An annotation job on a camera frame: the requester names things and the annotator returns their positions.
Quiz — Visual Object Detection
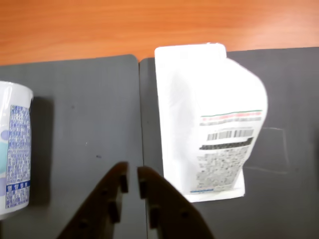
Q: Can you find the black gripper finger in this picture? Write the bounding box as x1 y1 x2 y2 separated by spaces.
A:
56 161 130 239
137 166 216 239

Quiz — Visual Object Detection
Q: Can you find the white refill pouch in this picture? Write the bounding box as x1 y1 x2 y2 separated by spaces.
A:
154 42 269 204

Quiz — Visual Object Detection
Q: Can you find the white blue-labelled cup container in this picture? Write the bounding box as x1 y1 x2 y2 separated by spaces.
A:
0 81 34 220

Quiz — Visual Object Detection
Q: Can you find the dark gray rubber mat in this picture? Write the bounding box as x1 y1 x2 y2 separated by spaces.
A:
139 47 319 239
0 54 147 239

